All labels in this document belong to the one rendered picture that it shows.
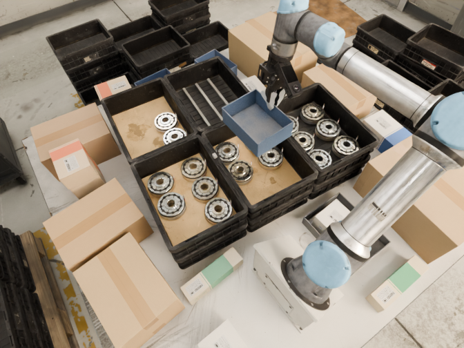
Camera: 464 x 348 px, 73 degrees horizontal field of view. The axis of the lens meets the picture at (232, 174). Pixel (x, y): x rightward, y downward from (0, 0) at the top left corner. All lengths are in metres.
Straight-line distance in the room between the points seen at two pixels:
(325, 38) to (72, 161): 1.00
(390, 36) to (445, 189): 1.82
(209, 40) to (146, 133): 1.43
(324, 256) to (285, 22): 0.60
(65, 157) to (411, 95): 1.19
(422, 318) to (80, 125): 2.02
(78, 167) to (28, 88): 2.17
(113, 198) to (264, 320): 0.71
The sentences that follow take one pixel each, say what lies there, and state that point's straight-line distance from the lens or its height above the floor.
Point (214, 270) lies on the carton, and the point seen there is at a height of 0.76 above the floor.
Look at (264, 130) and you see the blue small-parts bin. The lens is 1.10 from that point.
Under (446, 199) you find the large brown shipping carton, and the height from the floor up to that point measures 0.90.
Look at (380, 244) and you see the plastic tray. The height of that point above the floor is 0.70.
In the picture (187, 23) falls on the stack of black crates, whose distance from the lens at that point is 2.75.
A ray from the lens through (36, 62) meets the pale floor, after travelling 3.71.
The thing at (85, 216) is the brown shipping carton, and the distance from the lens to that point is 1.28.
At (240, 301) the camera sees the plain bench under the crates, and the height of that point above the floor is 0.70.
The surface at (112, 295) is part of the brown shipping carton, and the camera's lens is 1.14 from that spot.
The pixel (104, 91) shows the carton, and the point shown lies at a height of 0.85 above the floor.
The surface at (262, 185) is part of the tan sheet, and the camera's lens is 1.24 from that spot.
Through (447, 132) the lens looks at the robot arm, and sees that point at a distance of 0.74.
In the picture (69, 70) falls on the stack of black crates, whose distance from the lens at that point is 2.57.
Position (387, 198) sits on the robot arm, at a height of 1.28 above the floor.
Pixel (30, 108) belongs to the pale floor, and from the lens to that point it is 3.23.
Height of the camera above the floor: 1.90
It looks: 57 degrees down
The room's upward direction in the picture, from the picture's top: 3 degrees counter-clockwise
